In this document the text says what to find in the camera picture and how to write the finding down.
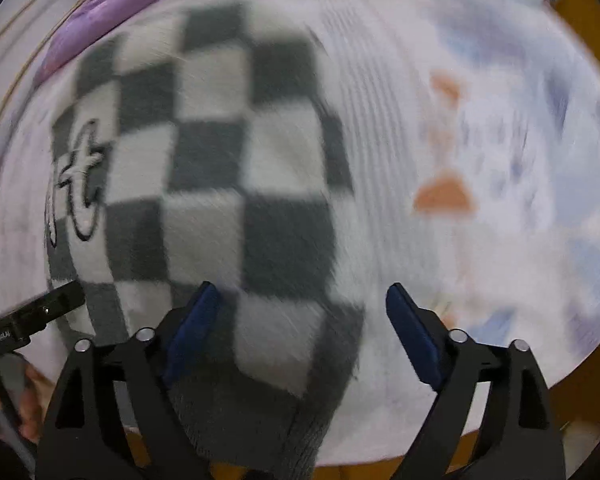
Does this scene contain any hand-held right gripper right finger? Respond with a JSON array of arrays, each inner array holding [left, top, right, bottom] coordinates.
[[385, 282, 567, 480]]

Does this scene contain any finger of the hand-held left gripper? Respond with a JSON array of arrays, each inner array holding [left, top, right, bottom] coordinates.
[[7, 280, 87, 333]]

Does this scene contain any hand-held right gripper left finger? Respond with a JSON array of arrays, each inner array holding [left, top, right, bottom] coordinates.
[[35, 281, 223, 480]]

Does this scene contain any grey white checkered cardigan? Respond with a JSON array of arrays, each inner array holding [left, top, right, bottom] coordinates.
[[42, 0, 366, 480]]

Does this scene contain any person's left hand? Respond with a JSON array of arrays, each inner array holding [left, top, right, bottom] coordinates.
[[17, 365, 56, 443]]

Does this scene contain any bed mattress with floral sheet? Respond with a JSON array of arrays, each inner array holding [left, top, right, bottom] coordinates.
[[0, 0, 600, 466]]

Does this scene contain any purple floral quilt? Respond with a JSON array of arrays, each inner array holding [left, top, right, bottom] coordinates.
[[32, 0, 481, 86]]

